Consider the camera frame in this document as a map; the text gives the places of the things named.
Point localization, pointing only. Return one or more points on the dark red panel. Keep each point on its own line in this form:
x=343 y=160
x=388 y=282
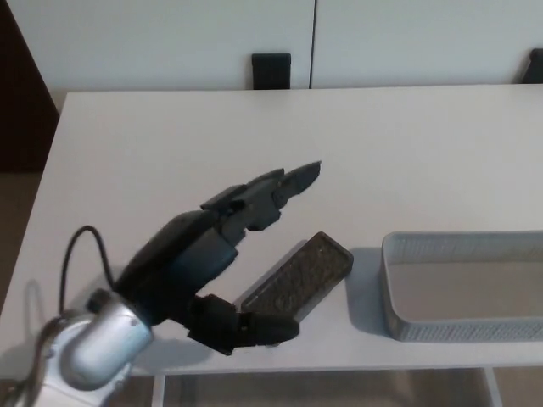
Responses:
x=21 y=85

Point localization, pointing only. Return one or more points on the white desk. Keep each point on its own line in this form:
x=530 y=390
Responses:
x=212 y=127

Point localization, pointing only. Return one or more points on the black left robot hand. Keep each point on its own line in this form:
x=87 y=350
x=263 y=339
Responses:
x=178 y=263

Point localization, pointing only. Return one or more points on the white cabinet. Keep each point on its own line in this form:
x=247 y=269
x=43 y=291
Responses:
x=169 y=34

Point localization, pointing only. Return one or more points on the grey mesh container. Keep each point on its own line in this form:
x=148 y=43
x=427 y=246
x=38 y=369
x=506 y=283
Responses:
x=466 y=330

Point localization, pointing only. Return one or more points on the dark felt board eraser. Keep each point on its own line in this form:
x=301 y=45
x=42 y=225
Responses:
x=305 y=271

